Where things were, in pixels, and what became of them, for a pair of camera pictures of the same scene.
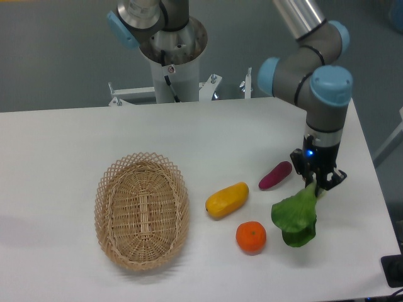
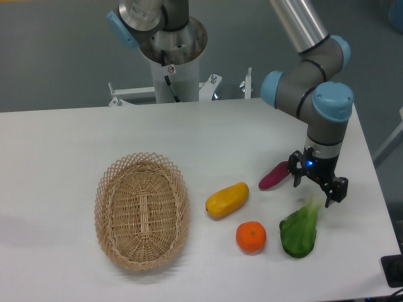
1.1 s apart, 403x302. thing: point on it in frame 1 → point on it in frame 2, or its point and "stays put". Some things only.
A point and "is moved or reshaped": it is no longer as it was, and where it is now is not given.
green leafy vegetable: x=296 y=215 is moved or reshaped
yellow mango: x=227 y=201 stays put
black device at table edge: x=392 y=267 stays put
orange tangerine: x=250 y=236 stays put
